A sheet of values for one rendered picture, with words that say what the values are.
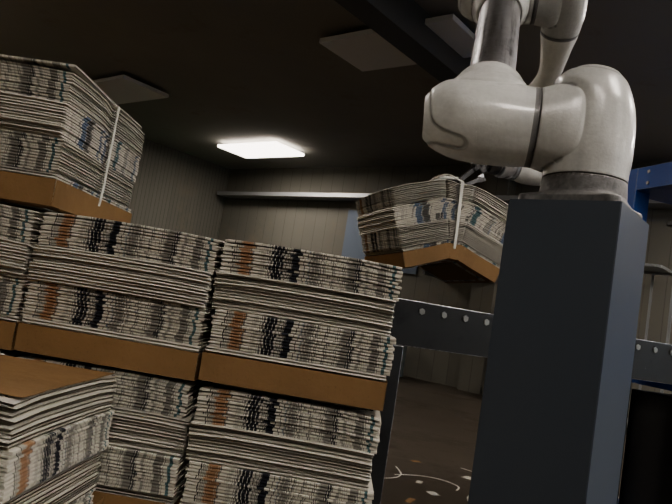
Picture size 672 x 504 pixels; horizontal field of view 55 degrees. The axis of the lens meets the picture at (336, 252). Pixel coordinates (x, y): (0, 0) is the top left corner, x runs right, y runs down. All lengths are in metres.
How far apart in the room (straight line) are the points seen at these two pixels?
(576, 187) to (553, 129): 0.11
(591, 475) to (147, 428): 0.71
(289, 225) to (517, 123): 9.25
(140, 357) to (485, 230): 1.15
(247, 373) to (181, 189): 10.09
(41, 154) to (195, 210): 10.13
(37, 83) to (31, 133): 0.08
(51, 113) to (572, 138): 0.89
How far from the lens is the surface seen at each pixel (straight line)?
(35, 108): 1.15
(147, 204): 10.65
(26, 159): 1.14
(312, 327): 0.99
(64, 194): 1.14
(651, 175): 3.01
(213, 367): 1.01
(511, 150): 1.25
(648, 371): 2.14
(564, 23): 1.84
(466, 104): 1.25
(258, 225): 10.88
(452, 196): 1.85
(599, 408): 1.16
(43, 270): 1.09
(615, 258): 1.16
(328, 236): 9.81
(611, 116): 1.26
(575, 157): 1.24
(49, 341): 1.09
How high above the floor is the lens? 0.75
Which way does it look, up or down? 5 degrees up
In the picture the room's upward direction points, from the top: 9 degrees clockwise
